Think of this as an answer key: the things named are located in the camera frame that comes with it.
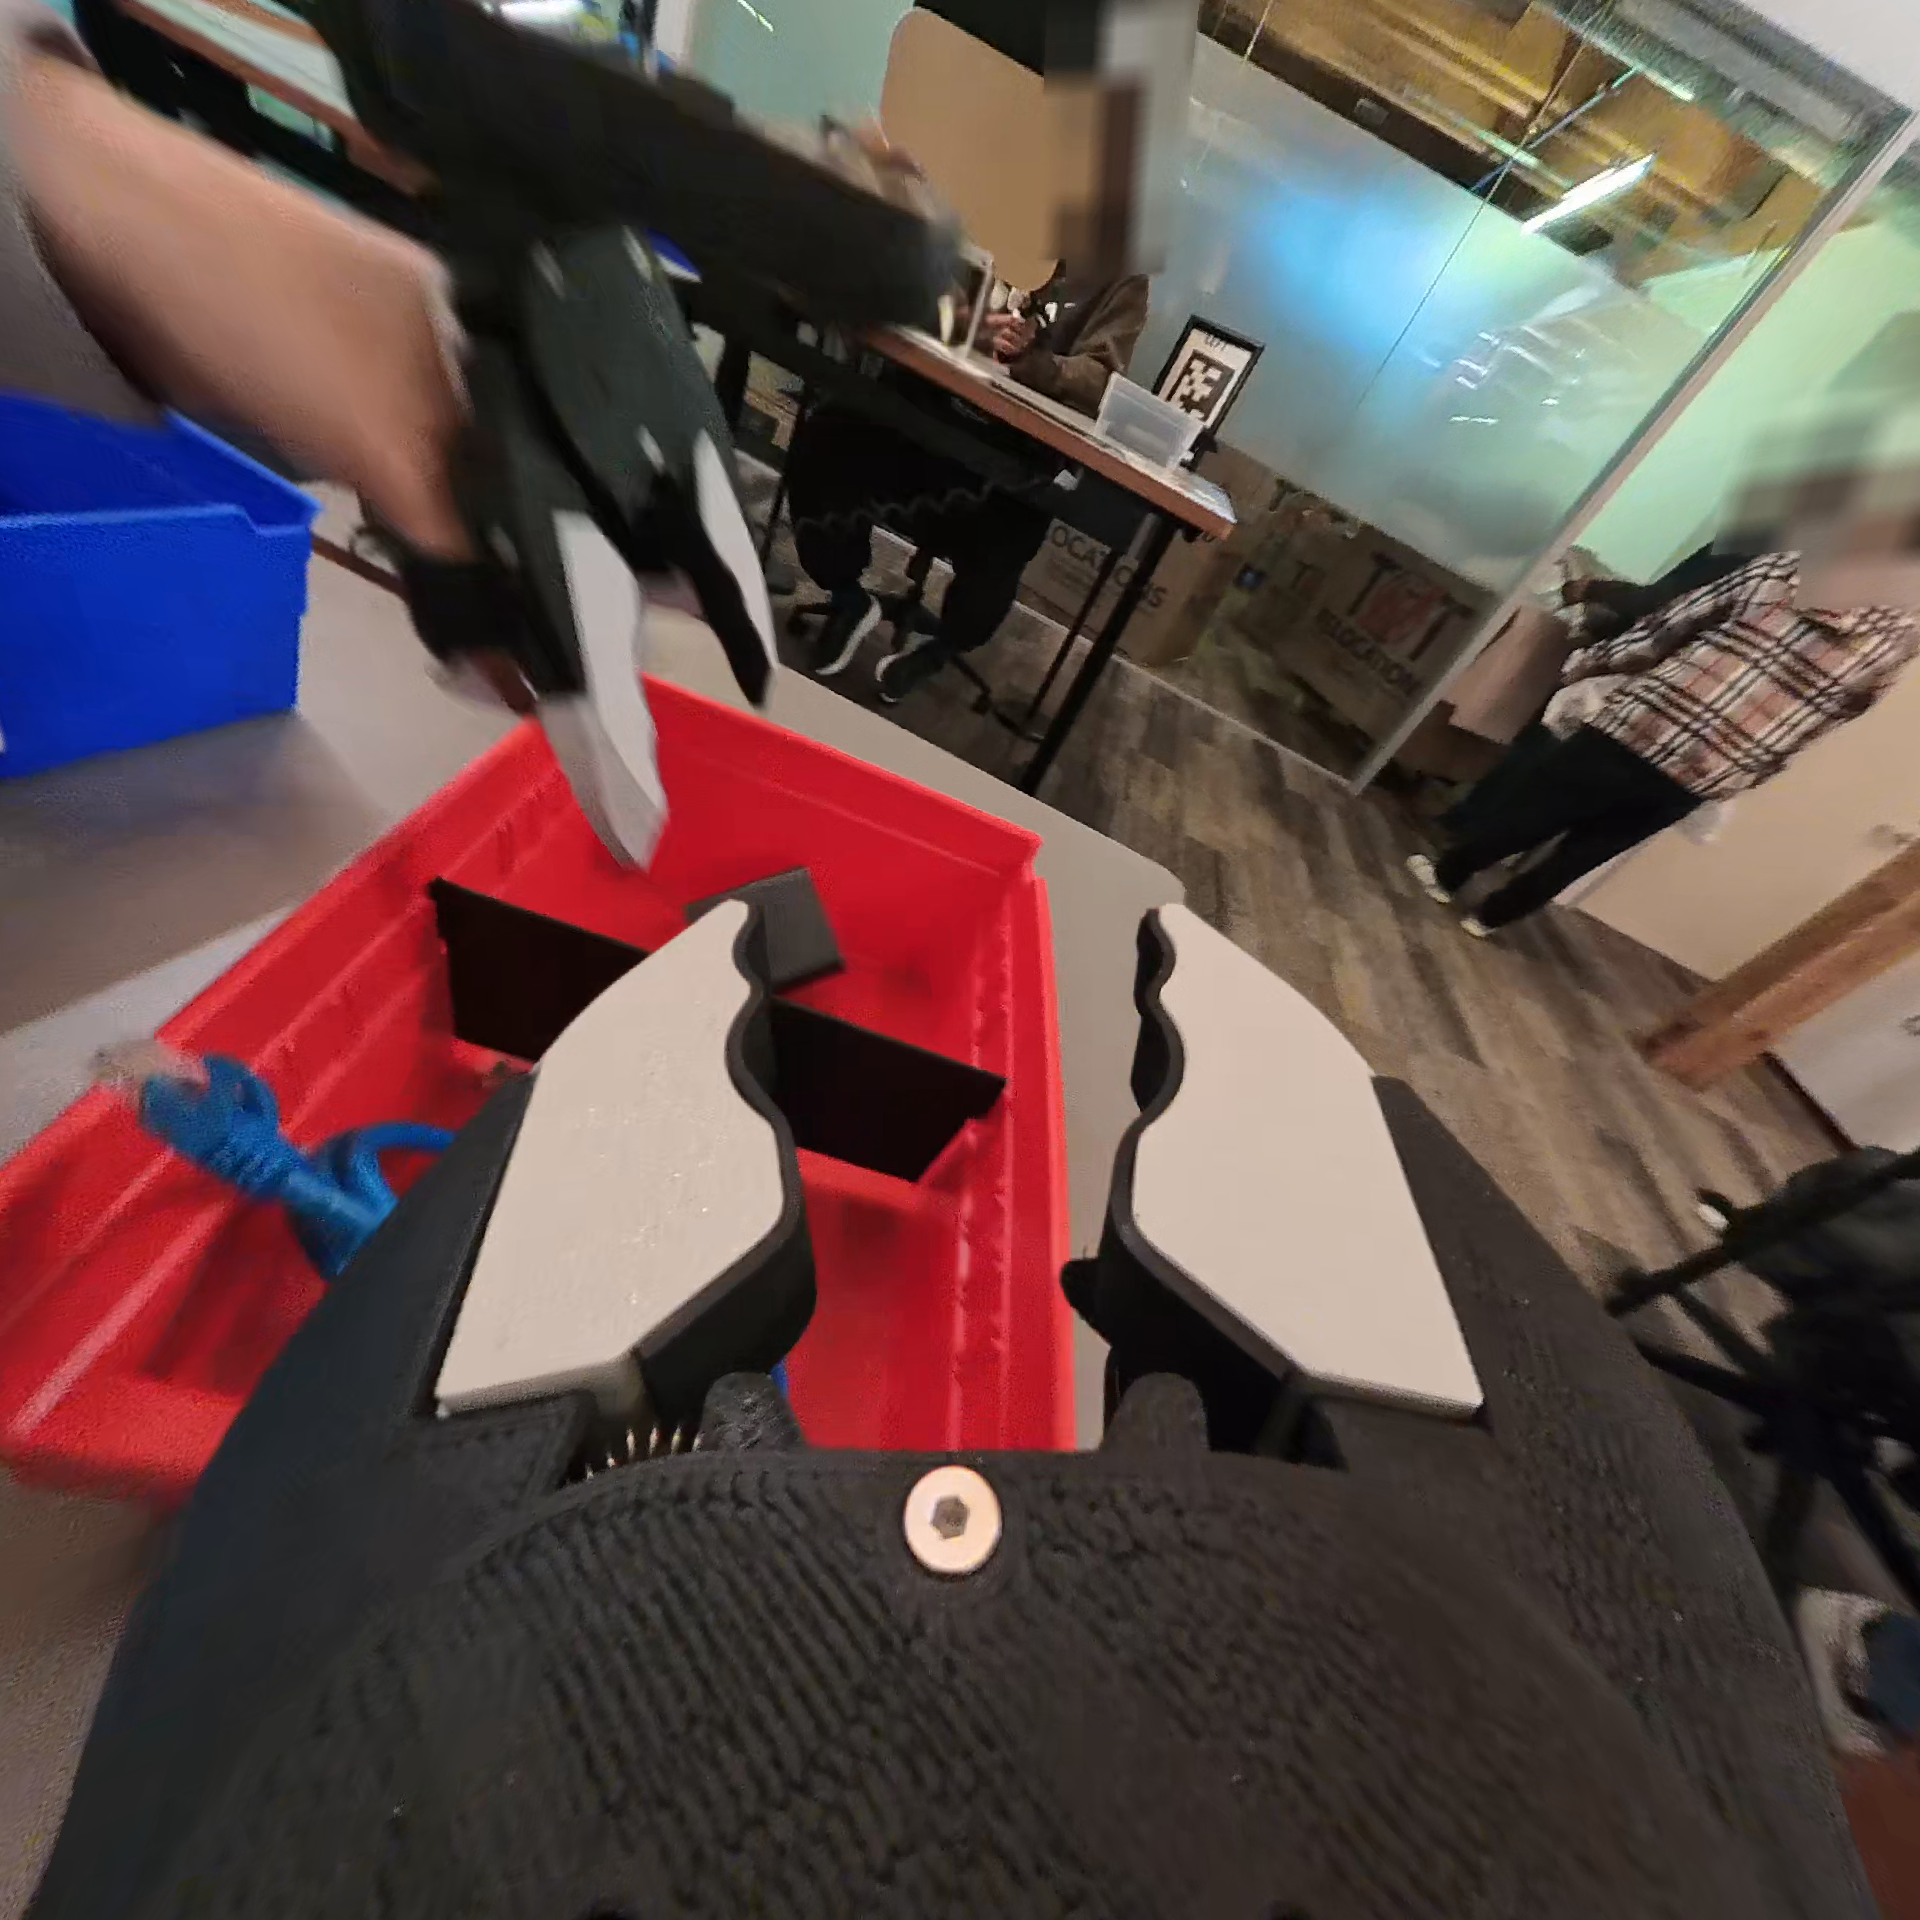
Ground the person's left hand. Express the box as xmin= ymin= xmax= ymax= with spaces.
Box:
xmin=141 ymin=180 xmax=482 ymax=571

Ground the blue ethernet cable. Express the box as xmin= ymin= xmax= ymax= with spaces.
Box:
xmin=93 ymin=1042 xmax=459 ymax=1280

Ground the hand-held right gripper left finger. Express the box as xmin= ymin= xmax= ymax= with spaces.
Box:
xmin=432 ymin=897 xmax=826 ymax=1412

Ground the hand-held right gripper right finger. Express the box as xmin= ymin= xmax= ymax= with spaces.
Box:
xmin=1062 ymin=900 xmax=1488 ymax=1418

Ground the red plastic bin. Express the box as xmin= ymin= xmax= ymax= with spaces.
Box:
xmin=0 ymin=674 xmax=1085 ymax=1504

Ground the grey desk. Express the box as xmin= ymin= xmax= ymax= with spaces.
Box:
xmin=0 ymin=497 xmax=1190 ymax=1920

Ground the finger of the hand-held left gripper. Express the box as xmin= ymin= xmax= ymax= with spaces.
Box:
xmin=533 ymin=510 xmax=671 ymax=876
xmin=682 ymin=428 xmax=782 ymax=711

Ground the clear plastic box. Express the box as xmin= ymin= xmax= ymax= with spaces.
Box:
xmin=1095 ymin=375 xmax=1211 ymax=472

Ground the wooden post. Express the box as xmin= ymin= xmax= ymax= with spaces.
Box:
xmin=1638 ymin=839 xmax=1920 ymax=1094

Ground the framed marker tag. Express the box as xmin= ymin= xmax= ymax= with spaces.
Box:
xmin=1150 ymin=314 xmax=1266 ymax=442

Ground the black tripod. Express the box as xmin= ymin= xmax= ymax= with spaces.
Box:
xmin=1604 ymin=1148 xmax=1920 ymax=1518

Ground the black bin divider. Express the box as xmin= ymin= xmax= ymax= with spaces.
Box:
xmin=427 ymin=878 xmax=1010 ymax=1186

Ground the black network adapter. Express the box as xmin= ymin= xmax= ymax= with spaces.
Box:
xmin=686 ymin=871 xmax=846 ymax=992

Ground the blue plastic bin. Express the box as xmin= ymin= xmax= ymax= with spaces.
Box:
xmin=0 ymin=394 xmax=320 ymax=783

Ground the cardboard box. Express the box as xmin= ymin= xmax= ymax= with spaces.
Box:
xmin=1019 ymin=497 xmax=1285 ymax=672
xmin=1286 ymin=516 xmax=1495 ymax=740

